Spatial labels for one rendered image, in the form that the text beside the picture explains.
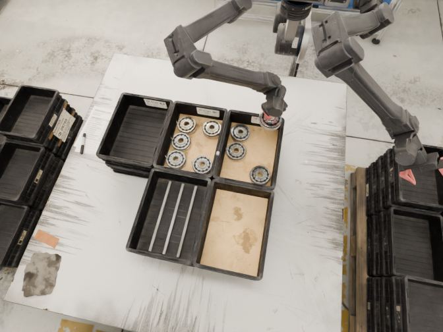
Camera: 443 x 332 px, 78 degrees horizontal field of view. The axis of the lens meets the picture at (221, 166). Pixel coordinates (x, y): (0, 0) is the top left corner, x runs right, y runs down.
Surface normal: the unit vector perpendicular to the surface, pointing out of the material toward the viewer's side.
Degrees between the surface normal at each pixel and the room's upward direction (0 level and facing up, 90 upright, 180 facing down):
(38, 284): 2
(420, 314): 0
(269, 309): 0
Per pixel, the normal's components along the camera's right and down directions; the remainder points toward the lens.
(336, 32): -0.80, 0.02
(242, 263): -0.03, -0.39
